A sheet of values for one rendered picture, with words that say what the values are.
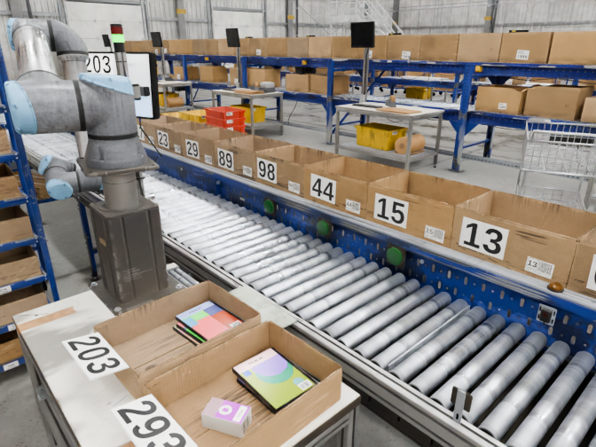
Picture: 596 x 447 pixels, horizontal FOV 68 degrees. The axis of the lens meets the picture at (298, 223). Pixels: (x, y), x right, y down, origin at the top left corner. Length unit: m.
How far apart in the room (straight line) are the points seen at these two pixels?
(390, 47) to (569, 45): 2.49
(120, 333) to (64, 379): 0.18
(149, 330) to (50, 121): 0.67
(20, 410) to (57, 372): 1.16
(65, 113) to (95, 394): 0.77
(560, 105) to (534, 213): 4.17
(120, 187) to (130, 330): 0.45
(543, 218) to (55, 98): 1.66
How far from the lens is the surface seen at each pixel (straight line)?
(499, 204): 1.90
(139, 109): 2.32
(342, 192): 1.96
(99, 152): 1.50
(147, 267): 1.62
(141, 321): 1.45
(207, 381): 1.25
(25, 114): 1.46
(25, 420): 2.51
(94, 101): 1.46
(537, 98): 6.07
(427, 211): 1.72
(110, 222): 1.52
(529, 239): 1.57
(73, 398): 1.32
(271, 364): 1.22
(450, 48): 6.83
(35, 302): 2.57
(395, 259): 1.77
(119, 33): 2.18
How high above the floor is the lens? 1.57
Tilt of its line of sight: 22 degrees down
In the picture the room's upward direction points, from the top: straight up
